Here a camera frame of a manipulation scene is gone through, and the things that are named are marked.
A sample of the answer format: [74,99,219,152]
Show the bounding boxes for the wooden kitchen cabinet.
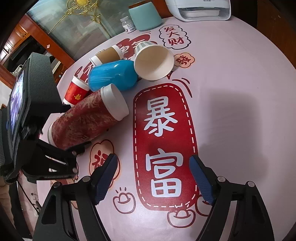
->
[1,14,75,88]

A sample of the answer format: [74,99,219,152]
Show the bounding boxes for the printed cartoon table cover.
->
[58,18,295,240]

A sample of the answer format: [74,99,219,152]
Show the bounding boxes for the green plaid paper cup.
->
[134,41,175,81]

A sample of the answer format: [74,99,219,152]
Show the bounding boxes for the small white pill bottle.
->
[120,16,136,33]

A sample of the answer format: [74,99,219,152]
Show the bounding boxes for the white countertop appliance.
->
[165,0,231,22]

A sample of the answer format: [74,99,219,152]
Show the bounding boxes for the frosted glass sliding door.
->
[28,1,136,60]

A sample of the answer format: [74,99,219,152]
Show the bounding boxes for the light blue canister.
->
[128,1,163,31]

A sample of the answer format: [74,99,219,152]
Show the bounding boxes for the blue plastic cup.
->
[88,60,138,92]

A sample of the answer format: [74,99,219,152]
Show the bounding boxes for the small red paper cup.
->
[63,76,90,106]

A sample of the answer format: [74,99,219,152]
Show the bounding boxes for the brown kraft paper cup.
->
[90,45,124,66]

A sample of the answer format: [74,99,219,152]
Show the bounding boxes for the tall red patterned cup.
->
[48,84,129,150]

